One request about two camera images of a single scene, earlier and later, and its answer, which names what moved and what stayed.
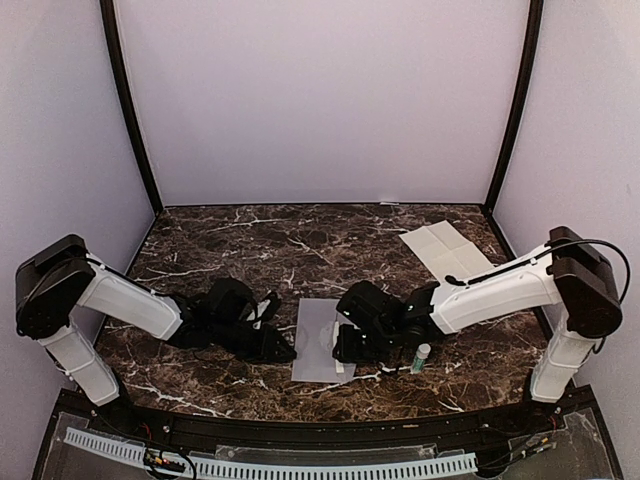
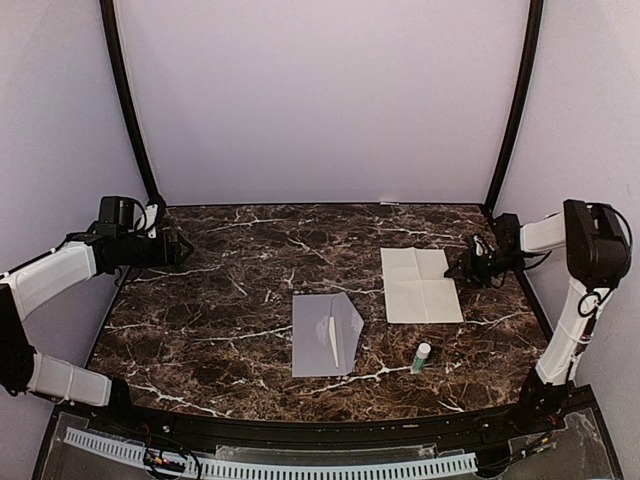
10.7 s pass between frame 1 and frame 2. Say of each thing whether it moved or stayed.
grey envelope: stayed
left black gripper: moved
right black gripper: moved
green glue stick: stayed
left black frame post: stayed
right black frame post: stayed
